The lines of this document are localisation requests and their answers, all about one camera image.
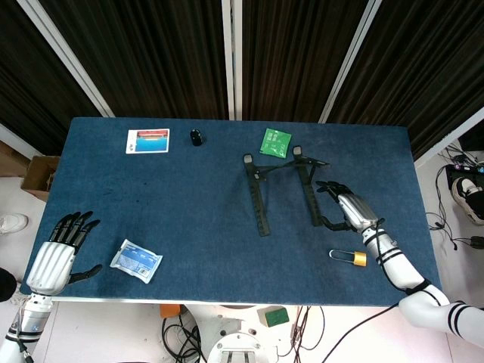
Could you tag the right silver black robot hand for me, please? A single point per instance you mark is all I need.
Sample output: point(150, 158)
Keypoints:
point(355, 210)

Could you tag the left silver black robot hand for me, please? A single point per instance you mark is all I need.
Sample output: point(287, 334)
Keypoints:
point(51, 261)

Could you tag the black folding stand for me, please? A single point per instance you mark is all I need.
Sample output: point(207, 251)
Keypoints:
point(258, 204)

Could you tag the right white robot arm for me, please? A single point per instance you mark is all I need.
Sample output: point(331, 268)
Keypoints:
point(401, 270)

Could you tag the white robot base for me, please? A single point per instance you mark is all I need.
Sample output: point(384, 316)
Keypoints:
point(238, 346)

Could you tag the brass long shackle padlock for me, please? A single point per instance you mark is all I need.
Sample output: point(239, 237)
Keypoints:
point(360, 259)

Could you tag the black rounded object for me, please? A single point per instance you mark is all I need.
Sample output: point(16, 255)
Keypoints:
point(7, 285)

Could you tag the white shoe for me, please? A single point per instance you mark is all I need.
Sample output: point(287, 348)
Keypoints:
point(13, 223)

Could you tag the brown cardboard box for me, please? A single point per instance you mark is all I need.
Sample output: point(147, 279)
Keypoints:
point(36, 177)

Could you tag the blue white plastic packet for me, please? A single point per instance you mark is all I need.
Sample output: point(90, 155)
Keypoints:
point(136, 261)

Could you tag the green sachet packet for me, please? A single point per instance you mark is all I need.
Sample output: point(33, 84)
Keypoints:
point(275, 143)

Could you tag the black power strip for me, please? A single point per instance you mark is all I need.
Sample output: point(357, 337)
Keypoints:
point(455, 172)

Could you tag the black white sneaker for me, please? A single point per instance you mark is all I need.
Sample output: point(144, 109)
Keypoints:
point(467, 193)

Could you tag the black power adapter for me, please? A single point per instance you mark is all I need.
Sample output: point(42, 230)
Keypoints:
point(477, 242)

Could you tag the orange block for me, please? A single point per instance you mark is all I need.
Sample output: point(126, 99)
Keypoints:
point(170, 311)

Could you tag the blue felt table cover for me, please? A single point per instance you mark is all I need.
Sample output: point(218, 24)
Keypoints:
point(189, 196)

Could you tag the red blue photo card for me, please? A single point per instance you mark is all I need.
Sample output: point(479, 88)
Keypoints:
point(147, 141)

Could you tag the dark pleated curtain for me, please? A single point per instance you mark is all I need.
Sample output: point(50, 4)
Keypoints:
point(427, 68)
point(295, 56)
point(151, 56)
point(30, 75)

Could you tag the small black cylinder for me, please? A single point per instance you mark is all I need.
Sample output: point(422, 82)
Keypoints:
point(196, 138)

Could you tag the white frame post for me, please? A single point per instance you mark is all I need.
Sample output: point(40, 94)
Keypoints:
point(64, 53)
point(450, 138)
point(349, 56)
point(231, 56)
point(13, 139)

